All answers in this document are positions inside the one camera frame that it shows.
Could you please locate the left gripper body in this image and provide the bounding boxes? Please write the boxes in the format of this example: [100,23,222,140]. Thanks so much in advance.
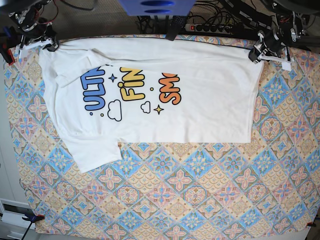
[258,29,284,57]

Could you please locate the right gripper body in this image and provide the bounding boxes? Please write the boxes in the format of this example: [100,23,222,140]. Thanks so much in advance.
[21,23,57,44]

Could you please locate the white printed T-shirt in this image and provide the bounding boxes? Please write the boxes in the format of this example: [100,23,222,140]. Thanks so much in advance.
[38,37,264,173]

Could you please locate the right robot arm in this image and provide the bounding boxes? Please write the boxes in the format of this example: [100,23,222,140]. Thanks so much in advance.
[0,0,59,52]

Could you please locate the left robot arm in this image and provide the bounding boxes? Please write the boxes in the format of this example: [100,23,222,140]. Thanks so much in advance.
[248,0,320,64]

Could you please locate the blue clamp top left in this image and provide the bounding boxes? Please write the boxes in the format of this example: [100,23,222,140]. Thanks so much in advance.
[0,26,17,66]

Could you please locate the blue clamp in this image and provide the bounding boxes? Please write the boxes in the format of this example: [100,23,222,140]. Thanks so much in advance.
[22,213,45,240]
[0,26,17,66]

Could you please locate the black power strip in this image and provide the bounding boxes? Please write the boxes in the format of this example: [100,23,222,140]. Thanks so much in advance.
[184,23,234,34]

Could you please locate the patterned tile tablecloth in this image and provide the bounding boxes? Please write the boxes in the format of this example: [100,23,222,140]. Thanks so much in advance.
[3,48,320,240]

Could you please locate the white cabinet left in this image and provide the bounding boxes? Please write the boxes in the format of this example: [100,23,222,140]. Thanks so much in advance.
[0,59,30,239]

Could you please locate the blue clamp bottom left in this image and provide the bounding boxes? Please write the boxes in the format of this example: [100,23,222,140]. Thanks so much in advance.
[22,213,45,240]

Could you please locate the black strap under mount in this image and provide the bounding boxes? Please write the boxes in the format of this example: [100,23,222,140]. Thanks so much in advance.
[166,15,185,41]

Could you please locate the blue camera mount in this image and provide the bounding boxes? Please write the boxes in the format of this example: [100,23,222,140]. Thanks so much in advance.
[118,0,196,16]

